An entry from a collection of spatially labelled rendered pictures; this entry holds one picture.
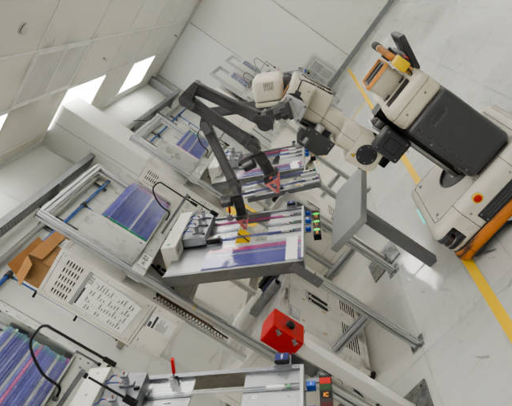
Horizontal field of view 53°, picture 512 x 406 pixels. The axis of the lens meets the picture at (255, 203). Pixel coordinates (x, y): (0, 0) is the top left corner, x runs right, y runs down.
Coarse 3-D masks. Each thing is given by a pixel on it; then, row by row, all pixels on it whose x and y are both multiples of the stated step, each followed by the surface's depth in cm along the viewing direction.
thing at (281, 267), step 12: (264, 264) 250; (276, 264) 249; (288, 264) 248; (300, 264) 248; (168, 276) 257; (180, 276) 256; (192, 276) 255; (204, 276) 255; (216, 276) 254; (228, 276) 254; (240, 276) 253; (252, 276) 252
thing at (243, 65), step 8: (232, 56) 896; (232, 64) 844; (240, 64) 857; (248, 64) 889; (240, 72) 862; (248, 72) 861; (256, 72) 890; (304, 72) 877; (248, 80) 884; (248, 96) 865
